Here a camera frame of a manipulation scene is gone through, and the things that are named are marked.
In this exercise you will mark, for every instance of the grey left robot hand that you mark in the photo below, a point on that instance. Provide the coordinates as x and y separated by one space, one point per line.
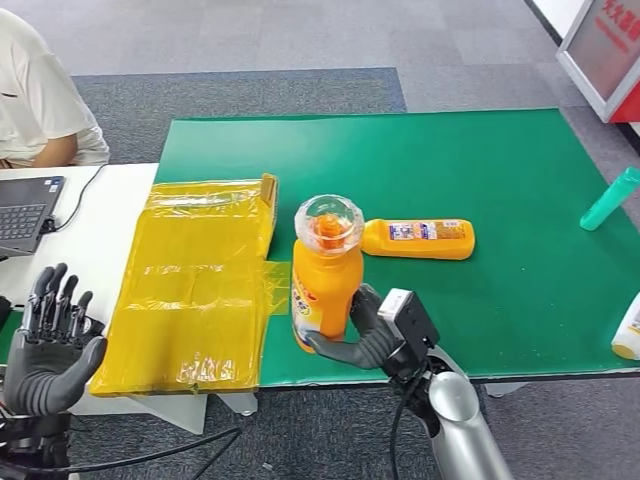
50 371

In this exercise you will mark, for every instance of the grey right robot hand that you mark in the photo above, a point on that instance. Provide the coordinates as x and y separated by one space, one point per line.
370 341

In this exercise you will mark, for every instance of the orange bottle with blue label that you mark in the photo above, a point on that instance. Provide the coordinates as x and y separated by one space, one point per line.
420 240
324 285

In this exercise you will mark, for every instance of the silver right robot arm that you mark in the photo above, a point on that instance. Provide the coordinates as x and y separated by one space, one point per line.
460 424

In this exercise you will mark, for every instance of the teal green bottle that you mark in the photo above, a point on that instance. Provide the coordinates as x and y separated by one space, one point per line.
607 202

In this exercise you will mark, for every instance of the white and yellow bottle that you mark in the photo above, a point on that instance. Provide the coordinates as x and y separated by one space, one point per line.
630 334

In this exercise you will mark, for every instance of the green belt conveyor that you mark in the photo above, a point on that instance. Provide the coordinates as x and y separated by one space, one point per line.
7 334

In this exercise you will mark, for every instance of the grey laptop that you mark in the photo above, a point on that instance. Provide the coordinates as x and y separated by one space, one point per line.
23 212

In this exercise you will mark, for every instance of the white table base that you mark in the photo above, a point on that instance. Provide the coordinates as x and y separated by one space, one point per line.
175 412

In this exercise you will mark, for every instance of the yellow plastic wrapped box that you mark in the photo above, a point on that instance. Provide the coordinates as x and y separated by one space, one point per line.
195 298

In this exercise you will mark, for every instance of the green table mat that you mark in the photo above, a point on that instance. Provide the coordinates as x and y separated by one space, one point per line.
450 159

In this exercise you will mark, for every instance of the person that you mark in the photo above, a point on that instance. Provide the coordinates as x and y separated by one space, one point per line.
40 93

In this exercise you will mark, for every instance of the white and red display stand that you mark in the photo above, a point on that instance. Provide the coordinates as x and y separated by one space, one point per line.
602 53

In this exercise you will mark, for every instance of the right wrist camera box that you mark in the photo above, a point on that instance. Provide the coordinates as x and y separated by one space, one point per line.
412 328

